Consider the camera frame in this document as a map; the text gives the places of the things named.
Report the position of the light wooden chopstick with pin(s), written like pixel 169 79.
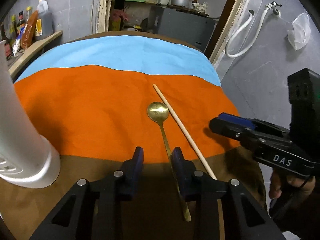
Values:
pixel 186 133

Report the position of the grey metal cabinet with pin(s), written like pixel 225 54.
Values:
pixel 194 29

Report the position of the white blue seasoning packet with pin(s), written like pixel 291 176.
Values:
pixel 17 44

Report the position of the white plastic utensil caddy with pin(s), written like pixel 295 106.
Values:
pixel 27 158

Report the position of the large dark vinegar jug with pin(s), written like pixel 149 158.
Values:
pixel 44 23

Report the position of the person's right hand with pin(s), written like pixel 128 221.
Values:
pixel 281 183

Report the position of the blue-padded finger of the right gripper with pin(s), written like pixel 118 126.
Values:
pixel 232 133
pixel 228 120

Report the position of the yellow-cap sauce bottle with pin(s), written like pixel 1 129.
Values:
pixel 28 13

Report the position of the metal wall tap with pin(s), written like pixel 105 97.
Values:
pixel 274 7

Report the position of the hanging white mesh bag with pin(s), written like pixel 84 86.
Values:
pixel 300 33

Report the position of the striped blue orange brown cloth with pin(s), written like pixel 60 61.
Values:
pixel 96 116

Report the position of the red-label sauce bottle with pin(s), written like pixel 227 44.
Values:
pixel 21 22

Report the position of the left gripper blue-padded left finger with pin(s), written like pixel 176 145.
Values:
pixel 131 171

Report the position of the metal cooking pot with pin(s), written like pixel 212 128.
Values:
pixel 182 3

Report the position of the orange-red spice bag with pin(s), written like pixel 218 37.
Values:
pixel 29 31

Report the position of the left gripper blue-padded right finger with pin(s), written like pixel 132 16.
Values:
pixel 184 172

